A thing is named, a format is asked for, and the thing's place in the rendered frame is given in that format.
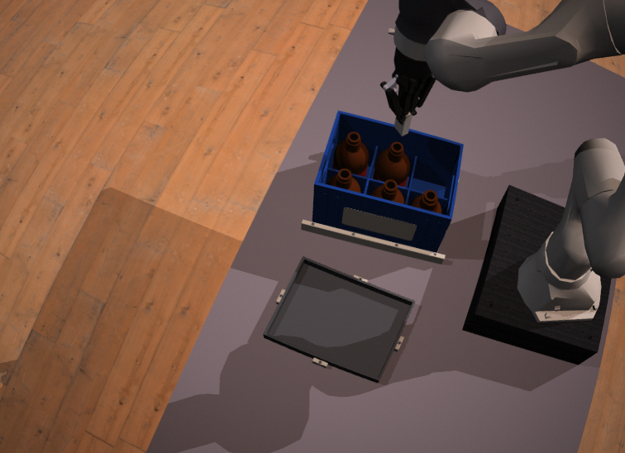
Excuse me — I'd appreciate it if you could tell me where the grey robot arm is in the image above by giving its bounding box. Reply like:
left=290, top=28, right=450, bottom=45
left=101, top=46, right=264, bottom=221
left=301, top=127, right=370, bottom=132
left=389, top=0, right=625, bottom=322

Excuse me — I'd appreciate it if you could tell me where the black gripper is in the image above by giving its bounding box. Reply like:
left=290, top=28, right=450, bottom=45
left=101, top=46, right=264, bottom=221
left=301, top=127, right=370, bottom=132
left=380, top=47, right=436, bottom=136

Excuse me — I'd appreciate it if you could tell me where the brown bottle with blue label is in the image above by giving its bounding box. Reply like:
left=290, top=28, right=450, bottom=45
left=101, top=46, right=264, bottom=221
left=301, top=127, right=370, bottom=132
left=409, top=190, right=442, bottom=214

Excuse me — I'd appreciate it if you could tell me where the dark blue crate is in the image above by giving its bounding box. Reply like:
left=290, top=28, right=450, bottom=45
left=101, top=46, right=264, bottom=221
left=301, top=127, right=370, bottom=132
left=312, top=111, right=459, bottom=252

